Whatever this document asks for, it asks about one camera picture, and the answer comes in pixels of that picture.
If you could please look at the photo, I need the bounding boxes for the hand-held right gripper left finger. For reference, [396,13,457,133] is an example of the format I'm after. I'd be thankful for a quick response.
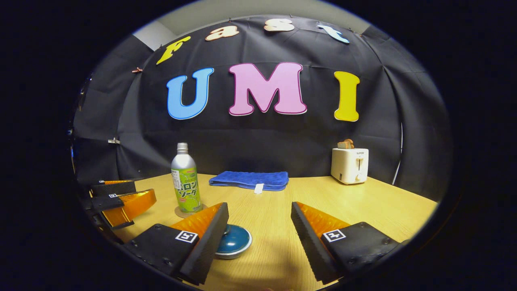
[123,202,229,285]

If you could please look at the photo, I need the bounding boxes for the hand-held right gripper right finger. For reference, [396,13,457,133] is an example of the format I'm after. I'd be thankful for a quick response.
[291,201,404,285]

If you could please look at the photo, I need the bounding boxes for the white teacup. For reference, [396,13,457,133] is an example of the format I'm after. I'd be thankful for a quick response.
[214,238,253,260]

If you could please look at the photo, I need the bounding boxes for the blue teacup lid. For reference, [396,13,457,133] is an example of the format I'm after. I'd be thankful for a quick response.
[216,224,252,255]

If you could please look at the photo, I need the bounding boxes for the round brown coaster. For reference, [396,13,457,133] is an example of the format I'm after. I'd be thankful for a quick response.
[174,204,208,219]

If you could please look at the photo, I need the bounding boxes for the silver water bottle green label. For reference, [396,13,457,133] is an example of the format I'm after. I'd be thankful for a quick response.
[171,142,203,214]

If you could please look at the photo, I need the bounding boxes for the folded blue towel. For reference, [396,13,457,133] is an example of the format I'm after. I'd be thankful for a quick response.
[209,171,289,191]

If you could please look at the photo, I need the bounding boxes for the white toaster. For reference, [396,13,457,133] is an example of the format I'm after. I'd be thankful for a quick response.
[331,148,369,185]

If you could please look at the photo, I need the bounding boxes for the black backdrop cloth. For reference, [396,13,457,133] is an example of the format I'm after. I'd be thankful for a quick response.
[73,16,453,200]

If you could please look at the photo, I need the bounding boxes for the white cable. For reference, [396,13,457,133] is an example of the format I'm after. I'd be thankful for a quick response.
[393,122,404,185]

